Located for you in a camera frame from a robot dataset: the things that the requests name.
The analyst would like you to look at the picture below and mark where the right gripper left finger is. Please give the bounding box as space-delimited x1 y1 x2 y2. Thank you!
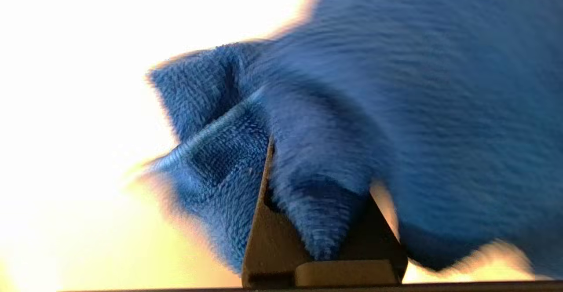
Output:
241 138 314 287

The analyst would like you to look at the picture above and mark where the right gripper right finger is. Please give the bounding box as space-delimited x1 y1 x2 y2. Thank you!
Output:
339 194 409 281

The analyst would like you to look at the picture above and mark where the blue microfiber towel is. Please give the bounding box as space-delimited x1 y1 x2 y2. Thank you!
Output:
132 0 563 279

